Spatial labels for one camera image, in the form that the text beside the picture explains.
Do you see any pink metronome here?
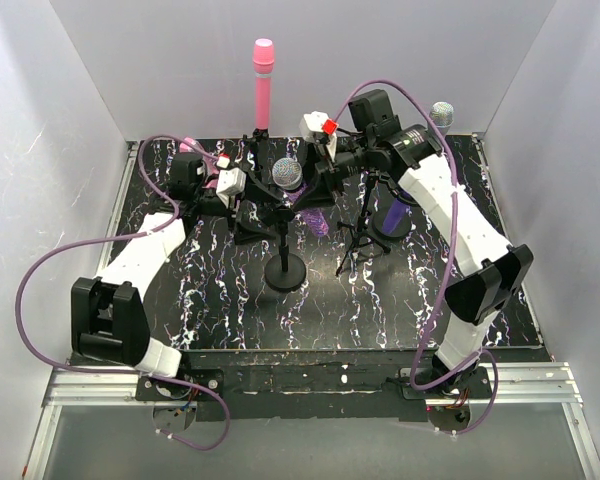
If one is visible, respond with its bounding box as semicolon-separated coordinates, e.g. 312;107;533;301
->
179;137;218;189

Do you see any black left-edge clip stand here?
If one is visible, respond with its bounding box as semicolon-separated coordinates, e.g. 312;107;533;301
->
264;205;306;293

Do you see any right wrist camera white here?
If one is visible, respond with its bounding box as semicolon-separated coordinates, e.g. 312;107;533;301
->
299;111;338;160

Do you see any purple matte microphone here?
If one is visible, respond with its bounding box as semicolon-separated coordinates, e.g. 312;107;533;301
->
381;200;410;236

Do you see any black round-base clip stand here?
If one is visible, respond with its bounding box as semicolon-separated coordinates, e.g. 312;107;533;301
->
371;208;411;241

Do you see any purple glitter microphone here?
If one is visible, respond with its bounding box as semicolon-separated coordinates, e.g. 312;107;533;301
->
271;157;329;237

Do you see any pink microphone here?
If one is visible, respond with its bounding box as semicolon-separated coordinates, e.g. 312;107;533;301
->
252;38;275;131

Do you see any silver grey microphone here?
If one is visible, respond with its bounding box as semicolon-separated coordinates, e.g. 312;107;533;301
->
429;101;454;137

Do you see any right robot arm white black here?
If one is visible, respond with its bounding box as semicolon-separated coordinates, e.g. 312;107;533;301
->
294;80;534;392

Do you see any black tripod shock-mount stand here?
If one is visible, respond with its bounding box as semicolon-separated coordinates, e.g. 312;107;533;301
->
336;170;391;276

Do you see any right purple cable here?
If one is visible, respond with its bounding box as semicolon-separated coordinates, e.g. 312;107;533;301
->
332;78;500;435

